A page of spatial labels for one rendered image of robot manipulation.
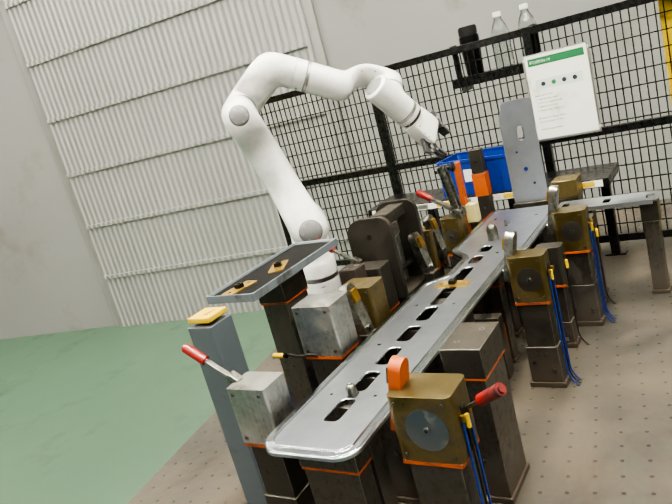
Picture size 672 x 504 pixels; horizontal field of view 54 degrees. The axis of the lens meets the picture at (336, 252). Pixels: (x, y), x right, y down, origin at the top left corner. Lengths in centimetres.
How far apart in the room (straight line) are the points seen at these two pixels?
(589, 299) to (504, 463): 79
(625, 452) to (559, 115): 137
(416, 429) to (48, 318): 583
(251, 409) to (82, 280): 506
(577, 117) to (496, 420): 145
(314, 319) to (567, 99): 142
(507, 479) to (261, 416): 48
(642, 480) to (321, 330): 68
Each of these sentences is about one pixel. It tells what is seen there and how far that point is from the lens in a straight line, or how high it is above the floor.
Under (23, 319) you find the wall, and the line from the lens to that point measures 696.
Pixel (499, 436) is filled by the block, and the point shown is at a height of 84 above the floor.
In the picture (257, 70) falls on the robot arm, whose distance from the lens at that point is 196.
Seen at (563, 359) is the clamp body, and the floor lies 76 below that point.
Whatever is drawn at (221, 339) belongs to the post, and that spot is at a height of 111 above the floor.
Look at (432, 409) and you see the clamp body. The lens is 104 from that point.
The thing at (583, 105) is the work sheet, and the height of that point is 124.
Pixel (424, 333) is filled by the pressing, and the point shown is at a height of 100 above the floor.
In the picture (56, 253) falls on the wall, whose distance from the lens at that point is 634.
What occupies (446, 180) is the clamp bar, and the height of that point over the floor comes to 117.
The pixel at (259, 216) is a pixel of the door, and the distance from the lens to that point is 496.
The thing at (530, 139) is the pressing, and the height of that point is 120.
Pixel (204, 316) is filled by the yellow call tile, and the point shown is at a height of 116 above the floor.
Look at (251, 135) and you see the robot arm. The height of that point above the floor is 146.
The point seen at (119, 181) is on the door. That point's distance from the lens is 557.
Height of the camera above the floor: 155
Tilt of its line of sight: 14 degrees down
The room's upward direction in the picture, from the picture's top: 15 degrees counter-clockwise
